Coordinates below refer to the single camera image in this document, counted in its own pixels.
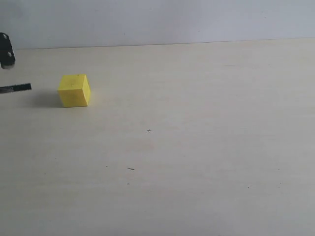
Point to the yellow foam cube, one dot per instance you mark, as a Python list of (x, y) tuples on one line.
[(74, 90)]

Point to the black and white marker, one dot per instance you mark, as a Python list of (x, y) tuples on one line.
[(15, 88)]

